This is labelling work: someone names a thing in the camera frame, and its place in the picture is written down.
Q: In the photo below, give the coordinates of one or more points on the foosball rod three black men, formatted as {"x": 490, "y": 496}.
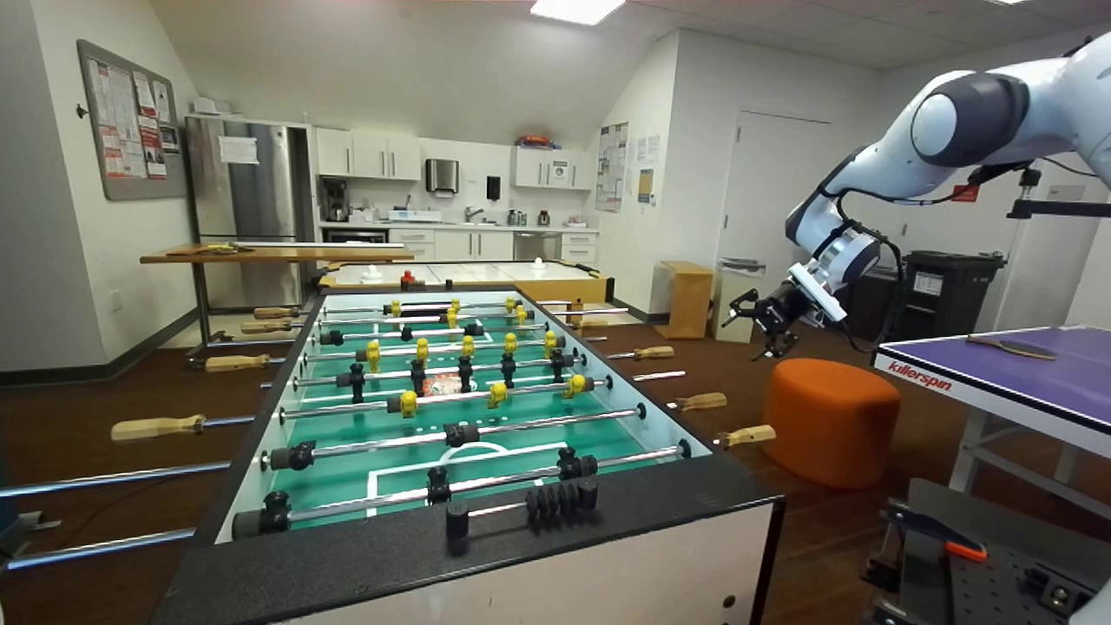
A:
{"x": 746, "y": 435}
{"x": 330, "y": 337}

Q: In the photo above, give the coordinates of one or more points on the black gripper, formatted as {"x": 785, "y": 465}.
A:
{"x": 793, "y": 304}

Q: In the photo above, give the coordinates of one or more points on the foosball rod three yellow men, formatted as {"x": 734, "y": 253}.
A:
{"x": 157, "y": 430}

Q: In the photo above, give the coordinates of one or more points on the stainless steel refrigerator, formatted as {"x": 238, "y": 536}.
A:
{"x": 260, "y": 203}

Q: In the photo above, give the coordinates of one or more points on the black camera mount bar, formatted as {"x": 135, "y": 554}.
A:
{"x": 1061, "y": 210}

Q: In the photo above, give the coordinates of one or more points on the small white wall paper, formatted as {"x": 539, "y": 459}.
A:
{"x": 648, "y": 149}

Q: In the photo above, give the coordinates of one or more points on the steel dishwasher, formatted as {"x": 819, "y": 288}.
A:
{"x": 535, "y": 248}

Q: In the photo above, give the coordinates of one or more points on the black trash bin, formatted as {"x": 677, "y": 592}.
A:
{"x": 948, "y": 296}

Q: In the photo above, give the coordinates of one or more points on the red object on cabinet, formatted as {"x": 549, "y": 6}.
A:
{"x": 535, "y": 142}

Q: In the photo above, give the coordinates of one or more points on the wide white wall cabinet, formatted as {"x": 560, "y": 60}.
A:
{"x": 370, "y": 156}

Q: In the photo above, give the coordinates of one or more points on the small yellow wall paper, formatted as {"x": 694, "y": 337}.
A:
{"x": 648, "y": 188}

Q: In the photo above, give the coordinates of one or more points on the orange round ottoman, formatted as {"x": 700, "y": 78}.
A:
{"x": 836, "y": 422}

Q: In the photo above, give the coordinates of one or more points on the white paper on refrigerator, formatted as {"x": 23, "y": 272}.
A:
{"x": 238, "y": 152}

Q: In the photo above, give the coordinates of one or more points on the purple top ping pong table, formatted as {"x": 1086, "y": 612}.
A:
{"x": 1042, "y": 369}

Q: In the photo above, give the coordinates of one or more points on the dark ping pong paddle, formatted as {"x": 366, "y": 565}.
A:
{"x": 1011, "y": 350}

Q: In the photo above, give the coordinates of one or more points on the foosball rod five black men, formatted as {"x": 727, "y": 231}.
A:
{"x": 659, "y": 352}

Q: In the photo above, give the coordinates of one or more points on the white top game table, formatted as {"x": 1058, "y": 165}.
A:
{"x": 463, "y": 277}

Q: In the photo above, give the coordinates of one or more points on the black score counter beads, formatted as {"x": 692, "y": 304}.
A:
{"x": 560, "y": 505}

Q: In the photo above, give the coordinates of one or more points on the black soap dispenser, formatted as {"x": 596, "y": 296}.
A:
{"x": 493, "y": 188}

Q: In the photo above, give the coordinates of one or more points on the grey perforated metal base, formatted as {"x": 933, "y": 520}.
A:
{"x": 1020, "y": 539}

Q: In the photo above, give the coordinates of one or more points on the foosball rod two black men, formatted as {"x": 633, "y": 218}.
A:
{"x": 700, "y": 403}

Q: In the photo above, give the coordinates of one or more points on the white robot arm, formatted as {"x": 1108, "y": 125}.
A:
{"x": 985, "y": 116}

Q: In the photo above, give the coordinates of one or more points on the large wall poster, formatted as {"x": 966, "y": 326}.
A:
{"x": 611, "y": 165}

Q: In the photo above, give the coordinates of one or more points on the white kitchen counter cabinets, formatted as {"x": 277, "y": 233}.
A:
{"x": 463, "y": 245}

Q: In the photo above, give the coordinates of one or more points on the grey bulletin board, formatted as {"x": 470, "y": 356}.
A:
{"x": 127, "y": 116}

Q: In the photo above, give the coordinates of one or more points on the small red object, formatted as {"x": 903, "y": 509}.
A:
{"x": 406, "y": 278}

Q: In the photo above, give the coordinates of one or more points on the foosball rod five yellow men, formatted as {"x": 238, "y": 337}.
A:
{"x": 238, "y": 364}

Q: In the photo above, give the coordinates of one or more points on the ceiling light panel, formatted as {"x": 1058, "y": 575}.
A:
{"x": 575, "y": 7}

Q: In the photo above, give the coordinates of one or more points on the foosball table black white cabinet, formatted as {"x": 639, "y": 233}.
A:
{"x": 347, "y": 556}

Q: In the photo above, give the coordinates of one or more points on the wooden top table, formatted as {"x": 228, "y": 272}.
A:
{"x": 280, "y": 256}

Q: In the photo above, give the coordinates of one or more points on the steel paper towel dispenser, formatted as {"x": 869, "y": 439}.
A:
{"x": 442, "y": 176}

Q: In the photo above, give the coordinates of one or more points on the black coffee maker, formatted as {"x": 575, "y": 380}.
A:
{"x": 330, "y": 200}

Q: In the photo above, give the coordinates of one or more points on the white door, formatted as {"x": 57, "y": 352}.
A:
{"x": 765, "y": 185}

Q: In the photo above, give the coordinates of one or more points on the narrow white wall cabinet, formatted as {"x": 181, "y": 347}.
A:
{"x": 549, "y": 167}

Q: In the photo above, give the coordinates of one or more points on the small wooden cabinet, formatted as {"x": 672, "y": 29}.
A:
{"x": 692, "y": 304}

